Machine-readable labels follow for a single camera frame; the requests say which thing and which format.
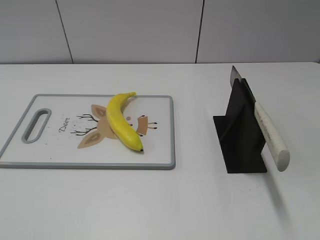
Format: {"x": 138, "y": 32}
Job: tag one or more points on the yellow plastic banana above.
{"x": 119, "y": 125}

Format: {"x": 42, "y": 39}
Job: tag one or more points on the black knife stand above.
{"x": 240, "y": 137}

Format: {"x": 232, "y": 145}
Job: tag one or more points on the knife with white handle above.
{"x": 273, "y": 138}

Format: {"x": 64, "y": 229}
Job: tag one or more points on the white grey-rimmed cutting board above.
{"x": 70, "y": 131}

